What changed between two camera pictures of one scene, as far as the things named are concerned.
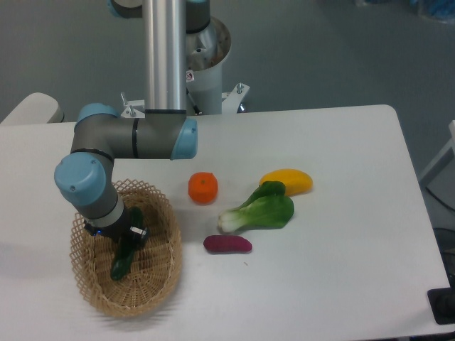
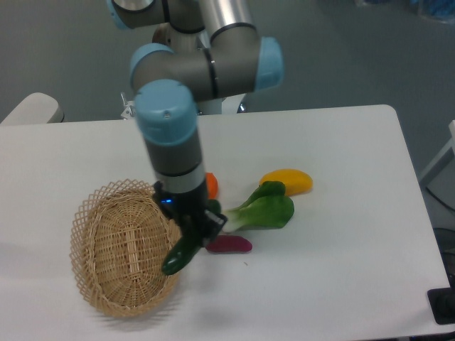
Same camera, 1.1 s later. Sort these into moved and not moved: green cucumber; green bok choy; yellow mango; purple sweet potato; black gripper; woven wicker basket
Moved: black gripper; green cucumber
Not moved: green bok choy; purple sweet potato; woven wicker basket; yellow mango
